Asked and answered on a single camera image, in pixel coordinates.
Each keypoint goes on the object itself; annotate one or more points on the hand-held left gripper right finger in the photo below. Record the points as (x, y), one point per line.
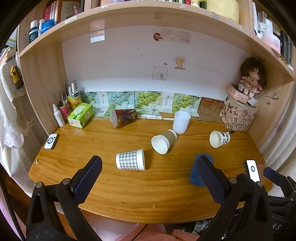
(211, 180)

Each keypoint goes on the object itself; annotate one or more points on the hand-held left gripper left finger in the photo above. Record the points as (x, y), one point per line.
(86, 176)

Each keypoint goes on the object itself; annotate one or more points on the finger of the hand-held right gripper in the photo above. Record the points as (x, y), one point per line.
(272, 173)

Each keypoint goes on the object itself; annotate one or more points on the blue cup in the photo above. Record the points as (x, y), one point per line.
(195, 176)

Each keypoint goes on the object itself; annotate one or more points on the white cup with black print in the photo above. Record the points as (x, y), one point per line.
(223, 138)

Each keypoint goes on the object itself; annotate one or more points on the grey plaid paper cup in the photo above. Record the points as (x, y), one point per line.
(129, 160)

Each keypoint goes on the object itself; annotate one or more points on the brown paper cup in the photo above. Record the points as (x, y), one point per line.
(170, 138)

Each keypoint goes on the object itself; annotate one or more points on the white translucent plastic cup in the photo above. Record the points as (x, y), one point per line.
(181, 122)

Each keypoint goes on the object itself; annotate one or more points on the dark patterned cup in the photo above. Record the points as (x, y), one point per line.
(126, 117)

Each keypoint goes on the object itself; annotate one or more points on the smartphone with white screen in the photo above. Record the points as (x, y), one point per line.
(253, 171)

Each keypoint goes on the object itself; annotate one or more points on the white remote control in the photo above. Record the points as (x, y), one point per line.
(50, 141)

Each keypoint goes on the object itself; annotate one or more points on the green tissue box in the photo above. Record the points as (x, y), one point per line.
(81, 114)

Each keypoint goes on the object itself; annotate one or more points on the white spray bottle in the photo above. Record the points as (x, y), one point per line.
(60, 118)

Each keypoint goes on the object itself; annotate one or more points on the letter print storage box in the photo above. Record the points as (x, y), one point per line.
(240, 118)

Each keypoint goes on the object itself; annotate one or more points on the red pen holder can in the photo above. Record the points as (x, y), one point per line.
(64, 111)

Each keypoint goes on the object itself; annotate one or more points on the brown cardboard bag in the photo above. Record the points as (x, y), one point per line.
(208, 109)

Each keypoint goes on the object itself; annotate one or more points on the white power adapter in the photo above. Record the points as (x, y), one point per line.
(253, 101)

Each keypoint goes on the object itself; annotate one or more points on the yellow pen holder box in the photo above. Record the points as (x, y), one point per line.
(75, 100)

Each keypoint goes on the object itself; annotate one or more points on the pink clothing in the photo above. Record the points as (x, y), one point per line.
(157, 234)

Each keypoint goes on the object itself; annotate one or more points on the grape print packet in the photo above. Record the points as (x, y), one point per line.
(120, 99)
(148, 99)
(91, 98)
(185, 103)

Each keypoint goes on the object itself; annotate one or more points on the pink round box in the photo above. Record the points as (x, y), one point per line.
(235, 93)

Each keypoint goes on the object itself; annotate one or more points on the brown-haired doll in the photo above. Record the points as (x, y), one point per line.
(251, 81)

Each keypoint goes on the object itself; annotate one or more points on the white lace curtain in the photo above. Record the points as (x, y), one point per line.
(10, 115)

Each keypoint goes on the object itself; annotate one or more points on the wooden shelf unit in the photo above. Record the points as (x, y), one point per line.
(46, 76)

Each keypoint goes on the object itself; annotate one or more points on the yellow hanging charm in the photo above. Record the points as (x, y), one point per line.
(15, 76)

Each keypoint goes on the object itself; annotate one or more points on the black cosmetic bottles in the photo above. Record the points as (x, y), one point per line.
(285, 46)

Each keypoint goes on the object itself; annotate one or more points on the pink and white box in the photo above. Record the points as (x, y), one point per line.
(270, 34)

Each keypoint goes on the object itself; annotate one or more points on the white label on shelf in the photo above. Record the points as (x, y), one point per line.
(97, 36)

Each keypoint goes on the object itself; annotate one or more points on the dark blue bottle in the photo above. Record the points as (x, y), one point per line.
(33, 32)

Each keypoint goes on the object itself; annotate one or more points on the red books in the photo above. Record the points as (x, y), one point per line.
(50, 11)

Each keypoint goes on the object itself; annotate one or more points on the pink framed wall sticker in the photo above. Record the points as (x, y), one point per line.
(160, 73)

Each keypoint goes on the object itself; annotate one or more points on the yellow wall sticker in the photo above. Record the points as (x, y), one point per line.
(180, 62)

